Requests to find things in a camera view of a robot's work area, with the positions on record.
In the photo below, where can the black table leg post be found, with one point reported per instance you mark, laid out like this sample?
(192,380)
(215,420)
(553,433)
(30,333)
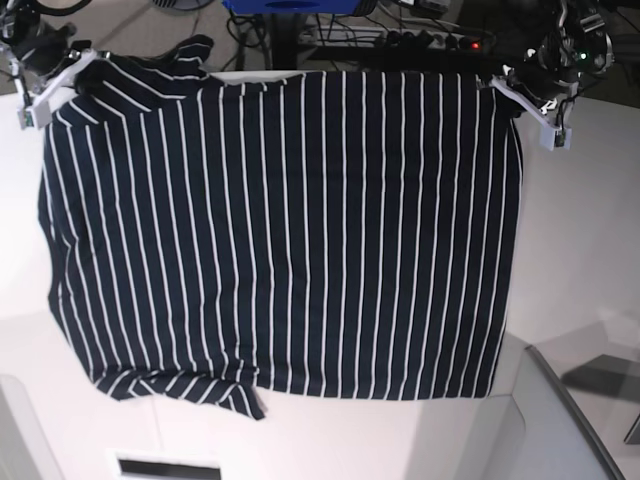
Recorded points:
(284,32)

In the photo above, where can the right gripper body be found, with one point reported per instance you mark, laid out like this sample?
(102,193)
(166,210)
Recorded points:
(30,44)

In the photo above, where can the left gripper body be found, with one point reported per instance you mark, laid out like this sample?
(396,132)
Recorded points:
(558,43)

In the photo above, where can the blue bin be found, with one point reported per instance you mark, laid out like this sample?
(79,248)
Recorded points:
(250,7)

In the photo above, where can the navy white striped t-shirt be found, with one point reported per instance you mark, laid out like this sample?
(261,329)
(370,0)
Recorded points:
(332,234)

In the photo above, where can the white power strip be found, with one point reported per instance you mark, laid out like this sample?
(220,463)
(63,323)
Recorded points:
(365,37)

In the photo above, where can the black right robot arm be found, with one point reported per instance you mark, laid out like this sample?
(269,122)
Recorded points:
(55,2)

